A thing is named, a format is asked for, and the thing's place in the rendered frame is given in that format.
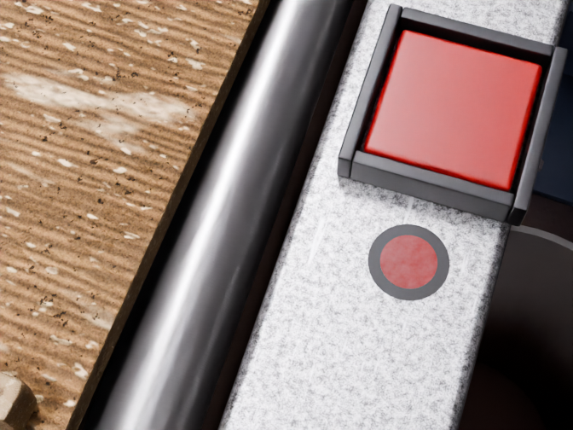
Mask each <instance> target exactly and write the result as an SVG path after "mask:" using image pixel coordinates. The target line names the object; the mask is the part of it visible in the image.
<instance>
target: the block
mask: <svg viewBox="0 0 573 430"><path fill-rule="evenodd" d="M36 404H37V398H36V397H35V395H34V394H33V392H32V389H31V388H30V387H29V386H28V385H27V384H26V383H25V382H24V381H22V380H21V379H18V378H15V377H13V376H11V375H7V374H4V373H3V372H0V430H25V428H26V424H27V423H28V421H29V419H30V417H31V415H32V412H33V410H34V408H35V406H36Z"/></svg>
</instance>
